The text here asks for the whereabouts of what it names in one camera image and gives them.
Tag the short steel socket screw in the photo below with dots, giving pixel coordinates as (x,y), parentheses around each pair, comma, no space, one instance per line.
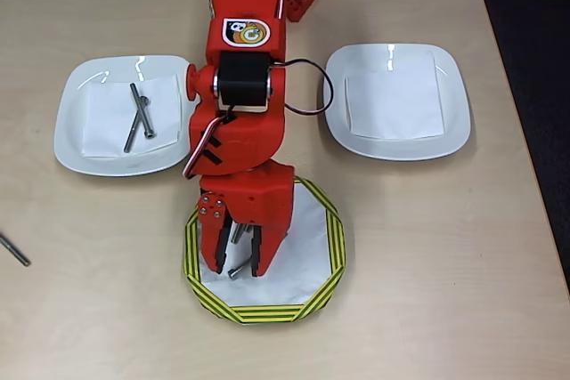
(238,233)
(233,273)

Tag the long steel socket screw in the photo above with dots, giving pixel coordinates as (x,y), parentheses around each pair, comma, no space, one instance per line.
(18,253)
(132,135)
(148,126)

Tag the white crumpled paper sheet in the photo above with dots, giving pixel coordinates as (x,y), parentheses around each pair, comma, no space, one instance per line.
(298,273)

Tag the yellow striped octagonal paper tray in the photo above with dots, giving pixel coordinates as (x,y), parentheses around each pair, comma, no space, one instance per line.
(336,242)

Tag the white square porcelain plate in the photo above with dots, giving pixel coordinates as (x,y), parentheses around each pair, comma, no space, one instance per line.
(338,131)
(67,131)

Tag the white paper napkin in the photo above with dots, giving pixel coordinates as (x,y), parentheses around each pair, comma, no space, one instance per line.
(392,99)
(102,122)

